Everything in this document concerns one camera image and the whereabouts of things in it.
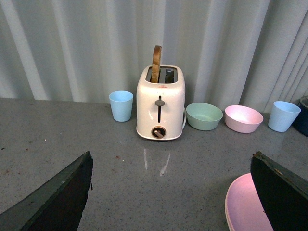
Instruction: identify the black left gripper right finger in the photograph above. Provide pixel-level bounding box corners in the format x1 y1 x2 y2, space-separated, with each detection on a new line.
250 152 308 231

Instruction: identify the cream white toaster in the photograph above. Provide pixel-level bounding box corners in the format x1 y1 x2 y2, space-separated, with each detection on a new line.
136 65 186 141

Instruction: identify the light blue cup behind toaster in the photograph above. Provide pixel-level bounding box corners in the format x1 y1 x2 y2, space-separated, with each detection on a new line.
109 90 133 122

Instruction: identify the light blue cup near pot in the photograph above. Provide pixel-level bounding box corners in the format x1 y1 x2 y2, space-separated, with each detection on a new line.
268 101 301 132

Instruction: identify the grey pleated curtain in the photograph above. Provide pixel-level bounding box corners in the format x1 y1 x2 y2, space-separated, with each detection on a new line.
0 0 308 114

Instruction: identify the pink plastic bowl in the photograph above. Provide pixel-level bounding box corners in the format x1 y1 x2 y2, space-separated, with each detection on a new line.
225 105 263 133

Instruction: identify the white toaster power cable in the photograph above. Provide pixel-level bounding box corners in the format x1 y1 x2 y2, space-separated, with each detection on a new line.
180 107 188 132

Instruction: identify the pink plastic plate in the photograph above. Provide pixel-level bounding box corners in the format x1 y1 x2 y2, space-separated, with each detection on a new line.
225 173 273 231

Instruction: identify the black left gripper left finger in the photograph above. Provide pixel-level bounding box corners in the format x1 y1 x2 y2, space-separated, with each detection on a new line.
0 151 93 231

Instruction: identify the brown bread slice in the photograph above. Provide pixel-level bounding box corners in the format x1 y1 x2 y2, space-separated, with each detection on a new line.
151 45 162 83

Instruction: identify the green plastic bowl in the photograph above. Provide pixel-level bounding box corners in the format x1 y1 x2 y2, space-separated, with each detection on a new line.
186 103 223 131

